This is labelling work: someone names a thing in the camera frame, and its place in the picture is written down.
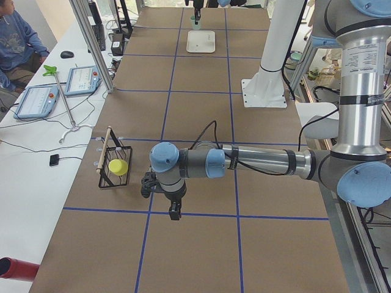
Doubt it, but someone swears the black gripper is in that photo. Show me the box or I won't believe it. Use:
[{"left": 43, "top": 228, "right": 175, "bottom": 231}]
[
  {"left": 141, "top": 172, "right": 187, "bottom": 220},
  {"left": 185, "top": 0, "right": 203, "bottom": 25}
]

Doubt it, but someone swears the light green plastic cup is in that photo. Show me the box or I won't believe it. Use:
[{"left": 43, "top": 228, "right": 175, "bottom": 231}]
[{"left": 190, "top": 15, "right": 201, "bottom": 31}]

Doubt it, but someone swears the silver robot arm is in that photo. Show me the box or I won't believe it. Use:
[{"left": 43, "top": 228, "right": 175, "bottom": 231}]
[
  {"left": 141, "top": 1, "right": 390, "bottom": 220},
  {"left": 190, "top": 0, "right": 247, "bottom": 27}
]

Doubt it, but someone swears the cream rabbit tray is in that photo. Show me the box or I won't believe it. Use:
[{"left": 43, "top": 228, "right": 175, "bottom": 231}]
[{"left": 186, "top": 30, "right": 216, "bottom": 54}]

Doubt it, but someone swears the yellow plastic cup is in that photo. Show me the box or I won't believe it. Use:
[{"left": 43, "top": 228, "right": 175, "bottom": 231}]
[{"left": 108, "top": 159, "right": 128, "bottom": 176}]

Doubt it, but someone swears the black labelled box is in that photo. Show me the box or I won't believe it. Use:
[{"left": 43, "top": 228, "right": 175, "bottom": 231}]
[{"left": 111, "top": 34, "right": 125, "bottom": 56}]

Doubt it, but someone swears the black keyboard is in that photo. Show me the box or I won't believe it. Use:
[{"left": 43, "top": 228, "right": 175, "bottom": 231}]
[{"left": 91, "top": 24, "right": 106, "bottom": 51}]

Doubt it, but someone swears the small black device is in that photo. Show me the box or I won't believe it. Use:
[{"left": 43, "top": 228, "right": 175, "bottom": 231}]
[{"left": 49, "top": 154, "right": 60, "bottom": 167}]

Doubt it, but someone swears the teach pendant tablet far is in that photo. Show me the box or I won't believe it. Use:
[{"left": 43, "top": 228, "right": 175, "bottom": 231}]
[{"left": 65, "top": 66, "right": 101, "bottom": 97}]

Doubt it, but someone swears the teach pendant tablet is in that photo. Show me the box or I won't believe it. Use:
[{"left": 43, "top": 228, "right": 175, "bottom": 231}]
[
  {"left": 13, "top": 85, "right": 59, "bottom": 120},
  {"left": 65, "top": 66, "right": 101, "bottom": 97}
]

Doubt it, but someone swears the black computer mouse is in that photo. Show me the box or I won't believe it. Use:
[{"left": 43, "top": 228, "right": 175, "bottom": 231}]
[{"left": 60, "top": 51, "right": 75, "bottom": 59}]

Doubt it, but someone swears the metal reacher grabber tool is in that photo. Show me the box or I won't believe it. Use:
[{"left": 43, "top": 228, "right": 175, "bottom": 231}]
[{"left": 43, "top": 65, "right": 93, "bottom": 144}]

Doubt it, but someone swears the teach pendant tablet near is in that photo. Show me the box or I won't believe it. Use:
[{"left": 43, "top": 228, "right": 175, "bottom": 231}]
[{"left": 13, "top": 85, "right": 59, "bottom": 120}]

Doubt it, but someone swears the white chair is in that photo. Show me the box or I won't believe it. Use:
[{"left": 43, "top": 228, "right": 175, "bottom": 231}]
[{"left": 295, "top": 101, "right": 340, "bottom": 140}]

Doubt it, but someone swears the red cylinder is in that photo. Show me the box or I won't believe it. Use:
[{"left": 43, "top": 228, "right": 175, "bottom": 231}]
[{"left": 1, "top": 257, "right": 40, "bottom": 281}]

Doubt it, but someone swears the seated person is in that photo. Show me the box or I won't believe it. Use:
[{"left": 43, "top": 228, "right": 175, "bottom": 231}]
[{"left": 0, "top": 0, "right": 50, "bottom": 92}]

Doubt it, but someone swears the black wire cup rack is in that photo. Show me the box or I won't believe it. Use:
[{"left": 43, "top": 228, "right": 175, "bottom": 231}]
[{"left": 96, "top": 126, "right": 133, "bottom": 189}]

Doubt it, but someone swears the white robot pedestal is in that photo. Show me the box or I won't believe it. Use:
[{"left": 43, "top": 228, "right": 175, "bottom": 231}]
[{"left": 241, "top": 0, "right": 307, "bottom": 108}]

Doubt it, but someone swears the aluminium frame post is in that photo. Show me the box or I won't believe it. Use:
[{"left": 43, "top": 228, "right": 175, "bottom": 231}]
[{"left": 69, "top": 0, "right": 115, "bottom": 93}]

